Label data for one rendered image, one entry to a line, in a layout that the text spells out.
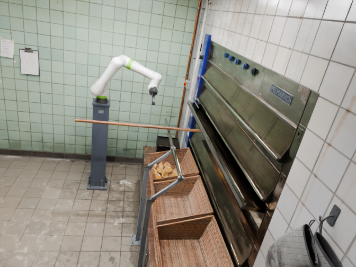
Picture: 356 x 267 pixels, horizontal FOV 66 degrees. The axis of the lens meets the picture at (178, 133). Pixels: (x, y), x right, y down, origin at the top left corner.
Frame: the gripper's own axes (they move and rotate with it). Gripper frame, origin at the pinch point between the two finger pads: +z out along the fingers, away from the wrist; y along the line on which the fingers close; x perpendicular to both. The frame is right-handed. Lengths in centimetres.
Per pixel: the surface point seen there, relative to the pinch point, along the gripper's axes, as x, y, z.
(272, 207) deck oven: -56, 4, 159
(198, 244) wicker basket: -43, 90, 105
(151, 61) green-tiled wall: 0, -15, -115
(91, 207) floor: 58, 149, -4
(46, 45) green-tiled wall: 134, -17, -114
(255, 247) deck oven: -56, 35, 158
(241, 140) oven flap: -56, -7, 101
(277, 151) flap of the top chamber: -54, -26, 150
